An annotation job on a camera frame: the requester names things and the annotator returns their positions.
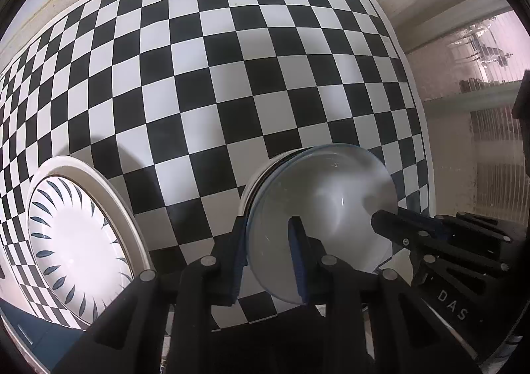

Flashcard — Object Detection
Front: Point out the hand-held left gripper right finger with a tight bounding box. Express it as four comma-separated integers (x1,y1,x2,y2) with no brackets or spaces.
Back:
288,216,483,374

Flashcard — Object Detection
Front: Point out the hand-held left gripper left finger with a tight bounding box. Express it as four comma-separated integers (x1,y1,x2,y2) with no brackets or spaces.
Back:
52,214,249,374

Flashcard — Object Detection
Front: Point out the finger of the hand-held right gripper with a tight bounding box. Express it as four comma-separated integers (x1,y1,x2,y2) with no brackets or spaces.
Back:
397,208,513,243
371,210,510,274

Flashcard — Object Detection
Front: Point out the clear glass bowl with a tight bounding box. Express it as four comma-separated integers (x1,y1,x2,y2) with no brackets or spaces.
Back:
245,143,397,304

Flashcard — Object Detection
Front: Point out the plain white bowl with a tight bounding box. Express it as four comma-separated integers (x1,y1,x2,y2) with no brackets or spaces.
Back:
239,148,315,217

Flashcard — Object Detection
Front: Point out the white plate with grey flower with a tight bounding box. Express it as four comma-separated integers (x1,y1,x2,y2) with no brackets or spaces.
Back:
25,155,153,331

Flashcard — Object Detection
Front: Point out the white plate with leaf pattern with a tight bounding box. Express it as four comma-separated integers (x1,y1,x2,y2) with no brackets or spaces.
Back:
27,175,135,319

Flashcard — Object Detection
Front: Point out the white slatted radiator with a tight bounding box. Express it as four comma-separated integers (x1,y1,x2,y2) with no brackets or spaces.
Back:
470,107,528,221

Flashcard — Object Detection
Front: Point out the window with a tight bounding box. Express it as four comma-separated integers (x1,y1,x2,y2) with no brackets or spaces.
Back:
447,10,530,87

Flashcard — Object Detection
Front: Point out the black and white checkered tablecloth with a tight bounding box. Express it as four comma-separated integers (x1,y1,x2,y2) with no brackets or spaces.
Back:
0,0,435,333

